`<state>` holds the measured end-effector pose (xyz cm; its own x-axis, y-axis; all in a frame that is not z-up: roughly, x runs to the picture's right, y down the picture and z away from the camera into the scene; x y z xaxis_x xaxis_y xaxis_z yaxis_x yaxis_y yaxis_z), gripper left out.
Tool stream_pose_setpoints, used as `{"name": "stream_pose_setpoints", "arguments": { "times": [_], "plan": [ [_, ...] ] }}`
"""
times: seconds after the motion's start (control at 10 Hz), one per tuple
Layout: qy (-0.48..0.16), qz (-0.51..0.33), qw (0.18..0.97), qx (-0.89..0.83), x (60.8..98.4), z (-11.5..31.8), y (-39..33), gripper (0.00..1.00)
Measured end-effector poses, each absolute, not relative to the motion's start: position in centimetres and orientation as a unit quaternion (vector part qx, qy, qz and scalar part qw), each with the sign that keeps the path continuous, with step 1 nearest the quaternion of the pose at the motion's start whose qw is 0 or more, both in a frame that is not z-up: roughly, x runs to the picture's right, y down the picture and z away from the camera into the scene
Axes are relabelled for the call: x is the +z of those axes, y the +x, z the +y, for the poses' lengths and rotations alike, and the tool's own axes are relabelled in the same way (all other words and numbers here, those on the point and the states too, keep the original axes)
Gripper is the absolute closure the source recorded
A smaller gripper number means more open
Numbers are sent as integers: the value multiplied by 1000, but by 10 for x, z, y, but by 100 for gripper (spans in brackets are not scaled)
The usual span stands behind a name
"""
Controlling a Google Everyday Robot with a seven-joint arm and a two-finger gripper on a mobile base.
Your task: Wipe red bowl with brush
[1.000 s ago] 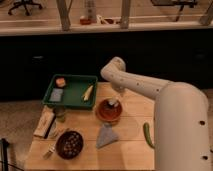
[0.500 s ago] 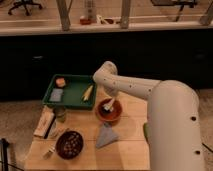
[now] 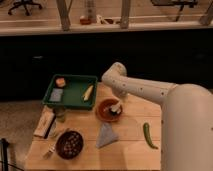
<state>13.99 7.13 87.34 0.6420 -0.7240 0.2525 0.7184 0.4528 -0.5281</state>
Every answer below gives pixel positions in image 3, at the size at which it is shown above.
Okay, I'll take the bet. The red bowl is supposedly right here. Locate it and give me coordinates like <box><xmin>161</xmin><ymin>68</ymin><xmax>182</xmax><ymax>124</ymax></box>
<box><xmin>96</xmin><ymin>98</ymin><xmax>123</xmax><ymax>122</ymax></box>

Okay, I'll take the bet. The orange sponge block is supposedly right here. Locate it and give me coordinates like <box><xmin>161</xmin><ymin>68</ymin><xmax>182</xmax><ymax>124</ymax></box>
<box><xmin>55</xmin><ymin>78</ymin><xmax>66</xmax><ymax>88</ymax></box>

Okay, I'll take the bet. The white flat box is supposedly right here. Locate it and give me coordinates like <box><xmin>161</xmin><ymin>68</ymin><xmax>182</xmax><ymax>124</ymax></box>
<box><xmin>34</xmin><ymin>107</ymin><xmax>55</xmax><ymax>138</ymax></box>

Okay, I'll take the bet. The grey folded cloth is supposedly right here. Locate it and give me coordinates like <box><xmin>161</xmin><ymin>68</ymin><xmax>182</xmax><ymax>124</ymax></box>
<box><xmin>96</xmin><ymin>122</ymin><xmax>119</xmax><ymax>148</ymax></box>

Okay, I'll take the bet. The grey sponge pad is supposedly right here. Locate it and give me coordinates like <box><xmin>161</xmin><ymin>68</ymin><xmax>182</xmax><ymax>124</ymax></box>
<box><xmin>49</xmin><ymin>88</ymin><xmax>63</xmax><ymax>102</ymax></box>

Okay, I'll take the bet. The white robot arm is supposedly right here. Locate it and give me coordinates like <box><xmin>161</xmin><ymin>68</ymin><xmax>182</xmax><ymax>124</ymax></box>
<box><xmin>102</xmin><ymin>62</ymin><xmax>213</xmax><ymax>171</ymax></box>

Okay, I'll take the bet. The green chili pepper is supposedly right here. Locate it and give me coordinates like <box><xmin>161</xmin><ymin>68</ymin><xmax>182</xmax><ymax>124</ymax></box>
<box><xmin>143</xmin><ymin>122</ymin><xmax>158</xmax><ymax>150</ymax></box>

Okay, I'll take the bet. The white brush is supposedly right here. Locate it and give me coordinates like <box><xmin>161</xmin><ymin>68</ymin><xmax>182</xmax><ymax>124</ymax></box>
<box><xmin>109</xmin><ymin>102</ymin><xmax>121</xmax><ymax>115</ymax></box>

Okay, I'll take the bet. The green plastic tray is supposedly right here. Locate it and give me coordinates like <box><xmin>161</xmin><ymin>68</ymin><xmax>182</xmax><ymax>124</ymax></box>
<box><xmin>43</xmin><ymin>74</ymin><xmax>98</xmax><ymax>110</ymax></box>

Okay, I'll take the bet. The dark patterned bowl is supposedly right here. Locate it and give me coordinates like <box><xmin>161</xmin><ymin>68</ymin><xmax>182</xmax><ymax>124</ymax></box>
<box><xmin>55</xmin><ymin>131</ymin><xmax>84</xmax><ymax>159</ymax></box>

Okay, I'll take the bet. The red object on shelf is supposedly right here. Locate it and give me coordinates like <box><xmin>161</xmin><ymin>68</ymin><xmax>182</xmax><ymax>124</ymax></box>
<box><xmin>80</xmin><ymin>18</ymin><xmax>92</xmax><ymax>25</ymax></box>

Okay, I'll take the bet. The yellow corn cob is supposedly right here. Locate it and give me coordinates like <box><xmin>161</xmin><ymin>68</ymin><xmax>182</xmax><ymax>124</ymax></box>
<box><xmin>83</xmin><ymin>85</ymin><xmax>94</xmax><ymax>101</ymax></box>

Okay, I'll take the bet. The green glass cup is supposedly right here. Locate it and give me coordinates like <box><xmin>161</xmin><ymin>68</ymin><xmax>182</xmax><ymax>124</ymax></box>
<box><xmin>54</xmin><ymin>107</ymin><xmax>66</xmax><ymax>122</ymax></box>

